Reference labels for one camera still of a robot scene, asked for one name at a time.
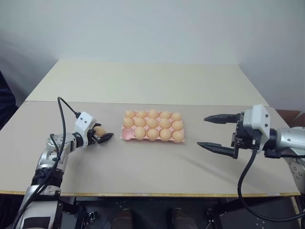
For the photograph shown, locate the black metal frame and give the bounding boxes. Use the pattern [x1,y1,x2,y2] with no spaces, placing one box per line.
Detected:
[61,196,229,229]

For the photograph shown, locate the person in dark clothing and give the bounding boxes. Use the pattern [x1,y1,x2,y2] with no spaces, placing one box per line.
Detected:
[0,70,20,131]

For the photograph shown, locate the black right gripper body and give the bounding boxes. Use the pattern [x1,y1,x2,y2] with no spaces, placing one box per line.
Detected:
[230,112,260,150]

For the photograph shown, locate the pink egg tray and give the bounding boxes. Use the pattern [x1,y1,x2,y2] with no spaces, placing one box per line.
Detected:
[120,110,187,144]

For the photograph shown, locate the black metal plate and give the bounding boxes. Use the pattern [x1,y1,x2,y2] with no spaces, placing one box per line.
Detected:
[213,197,297,229]

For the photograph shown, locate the dark rounded shape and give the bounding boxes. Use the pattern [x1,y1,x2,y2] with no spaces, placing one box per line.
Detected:
[171,207,191,229]

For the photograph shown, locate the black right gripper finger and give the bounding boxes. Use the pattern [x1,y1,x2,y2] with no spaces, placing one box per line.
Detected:
[197,142,240,160]
[203,113,241,125]

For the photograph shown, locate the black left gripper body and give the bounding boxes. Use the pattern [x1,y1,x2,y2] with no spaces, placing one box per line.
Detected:
[86,123,102,145]

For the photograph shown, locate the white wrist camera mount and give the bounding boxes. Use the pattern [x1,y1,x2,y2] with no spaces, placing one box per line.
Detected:
[73,111,97,150]
[243,104,277,152]

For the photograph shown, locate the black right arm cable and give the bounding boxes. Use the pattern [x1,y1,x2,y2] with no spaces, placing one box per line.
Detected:
[236,128,305,221]

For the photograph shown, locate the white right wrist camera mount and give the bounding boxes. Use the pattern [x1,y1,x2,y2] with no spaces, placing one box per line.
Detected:
[243,104,277,152]

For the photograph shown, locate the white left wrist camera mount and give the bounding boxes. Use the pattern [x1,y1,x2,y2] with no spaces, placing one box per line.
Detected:
[73,111,97,150]

